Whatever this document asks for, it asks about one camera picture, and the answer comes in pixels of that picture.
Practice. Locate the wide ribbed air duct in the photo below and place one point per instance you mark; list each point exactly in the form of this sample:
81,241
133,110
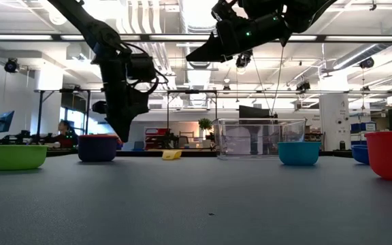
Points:
196,20

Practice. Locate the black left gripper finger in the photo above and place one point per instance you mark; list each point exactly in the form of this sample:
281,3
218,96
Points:
117,124
128,124

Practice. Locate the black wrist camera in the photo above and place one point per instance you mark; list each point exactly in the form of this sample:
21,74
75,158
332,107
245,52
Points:
143,68
225,12

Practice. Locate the green measuring cup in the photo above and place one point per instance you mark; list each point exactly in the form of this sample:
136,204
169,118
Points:
15,158

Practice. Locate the white square pillar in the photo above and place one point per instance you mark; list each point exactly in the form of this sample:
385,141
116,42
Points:
333,119

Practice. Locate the black overhead light bar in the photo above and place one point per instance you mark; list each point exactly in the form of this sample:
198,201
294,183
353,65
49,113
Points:
321,38

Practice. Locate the green background potted plant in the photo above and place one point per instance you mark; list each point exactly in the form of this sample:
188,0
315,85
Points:
205,124

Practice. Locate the black table frame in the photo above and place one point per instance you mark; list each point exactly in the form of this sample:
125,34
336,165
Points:
141,154

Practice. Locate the purple measuring cup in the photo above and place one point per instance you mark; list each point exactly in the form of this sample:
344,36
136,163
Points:
97,151

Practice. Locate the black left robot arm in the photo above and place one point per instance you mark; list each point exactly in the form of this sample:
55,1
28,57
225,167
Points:
90,27

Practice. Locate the blue storage bin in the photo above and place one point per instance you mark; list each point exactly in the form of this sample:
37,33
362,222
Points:
362,127

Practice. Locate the black hanging ceiling camera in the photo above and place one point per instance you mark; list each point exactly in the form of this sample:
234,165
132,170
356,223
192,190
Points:
367,63
303,85
11,65
243,61

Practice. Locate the red tool cabinet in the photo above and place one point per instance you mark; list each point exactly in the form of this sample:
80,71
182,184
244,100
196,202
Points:
157,136

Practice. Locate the black background monitor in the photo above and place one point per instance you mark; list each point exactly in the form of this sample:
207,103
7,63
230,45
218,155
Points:
254,112

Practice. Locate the teal measuring cup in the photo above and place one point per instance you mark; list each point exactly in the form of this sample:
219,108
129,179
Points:
299,153

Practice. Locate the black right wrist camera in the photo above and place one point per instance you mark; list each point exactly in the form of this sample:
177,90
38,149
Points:
225,12

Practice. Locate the black background robot arm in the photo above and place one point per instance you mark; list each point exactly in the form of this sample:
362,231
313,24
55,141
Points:
22,137

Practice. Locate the black workstation frame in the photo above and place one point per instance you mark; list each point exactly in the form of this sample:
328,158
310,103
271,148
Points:
40,105

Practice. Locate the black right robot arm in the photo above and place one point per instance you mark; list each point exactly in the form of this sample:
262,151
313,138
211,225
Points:
305,13

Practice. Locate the yellow measuring cup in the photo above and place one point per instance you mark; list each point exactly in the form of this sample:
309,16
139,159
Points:
171,155

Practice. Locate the seated person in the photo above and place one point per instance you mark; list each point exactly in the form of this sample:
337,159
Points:
67,136

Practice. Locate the blue lit monitor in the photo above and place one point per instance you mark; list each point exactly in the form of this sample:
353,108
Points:
5,120

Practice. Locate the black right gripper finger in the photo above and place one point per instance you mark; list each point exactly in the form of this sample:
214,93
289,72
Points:
220,54
211,42

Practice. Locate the slim silver air duct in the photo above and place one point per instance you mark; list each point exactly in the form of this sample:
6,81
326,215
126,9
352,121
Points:
366,54

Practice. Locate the clear plastic basket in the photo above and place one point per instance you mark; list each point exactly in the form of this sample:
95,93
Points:
260,139

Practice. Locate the red measuring cup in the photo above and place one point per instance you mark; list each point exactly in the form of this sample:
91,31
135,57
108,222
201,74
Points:
391,156

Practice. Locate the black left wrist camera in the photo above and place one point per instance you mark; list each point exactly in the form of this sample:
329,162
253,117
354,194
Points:
143,68

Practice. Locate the blue measuring cup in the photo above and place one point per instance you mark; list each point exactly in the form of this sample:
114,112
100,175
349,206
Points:
361,154

